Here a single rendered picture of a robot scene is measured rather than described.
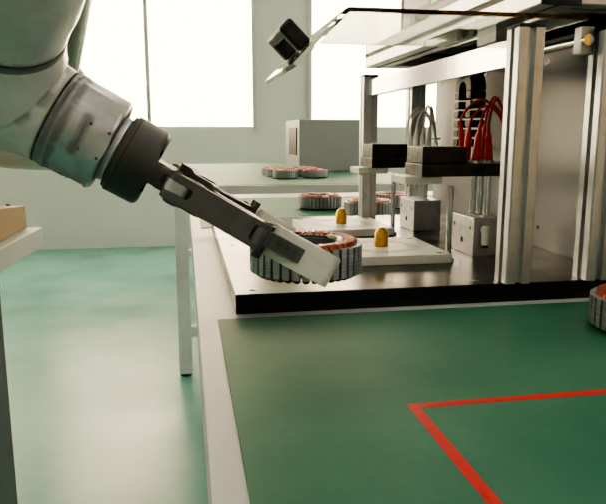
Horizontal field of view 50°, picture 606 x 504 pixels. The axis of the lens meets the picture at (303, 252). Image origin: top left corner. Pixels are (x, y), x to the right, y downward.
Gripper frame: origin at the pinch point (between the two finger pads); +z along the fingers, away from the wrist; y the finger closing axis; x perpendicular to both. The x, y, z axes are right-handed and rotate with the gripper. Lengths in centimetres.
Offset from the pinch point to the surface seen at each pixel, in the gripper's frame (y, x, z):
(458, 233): -24.9, 11.6, 25.4
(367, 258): -16.4, 2.2, 12.2
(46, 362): -212, -106, -17
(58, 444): -134, -97, -2
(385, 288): -4.1, 0.6, 11.3
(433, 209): -44, 15, 28
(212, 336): 2.9, -11.0, -4.4
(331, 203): -94, 8, 25
